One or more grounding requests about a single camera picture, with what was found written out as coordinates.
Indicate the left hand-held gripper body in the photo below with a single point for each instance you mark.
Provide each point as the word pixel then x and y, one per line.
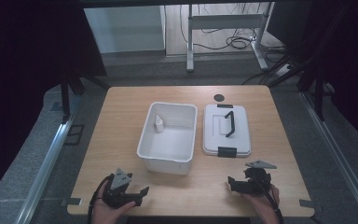
pixel 120 179

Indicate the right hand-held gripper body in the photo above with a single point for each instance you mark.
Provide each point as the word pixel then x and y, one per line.
pixel 258 178

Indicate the white plastic storage box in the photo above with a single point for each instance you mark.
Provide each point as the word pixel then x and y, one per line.
pixel 171 143

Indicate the person's right hand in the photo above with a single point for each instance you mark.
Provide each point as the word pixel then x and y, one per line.
pixel 262 207

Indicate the person's left hand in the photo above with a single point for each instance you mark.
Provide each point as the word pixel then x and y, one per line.
pixel 105 212

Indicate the small white dropper bottle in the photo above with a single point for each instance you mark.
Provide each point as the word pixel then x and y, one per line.
pixel 159 124

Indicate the black round table grommet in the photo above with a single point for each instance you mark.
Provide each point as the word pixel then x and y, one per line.
pixel 219 97

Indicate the black metal stand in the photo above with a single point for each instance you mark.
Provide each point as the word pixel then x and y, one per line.
pixel 313 77
pixel 70 90

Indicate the white power strip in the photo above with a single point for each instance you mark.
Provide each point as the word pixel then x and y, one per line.
pixel 282 71

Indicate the dark curtain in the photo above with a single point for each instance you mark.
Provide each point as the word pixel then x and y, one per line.
pixel 348 56
pixel 28 77

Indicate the aluminium rail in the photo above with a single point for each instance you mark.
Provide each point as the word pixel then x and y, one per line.
pixel 338 155
pixel 45 168

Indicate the grey metal desk frame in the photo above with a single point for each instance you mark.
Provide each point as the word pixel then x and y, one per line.
pixel 227 21

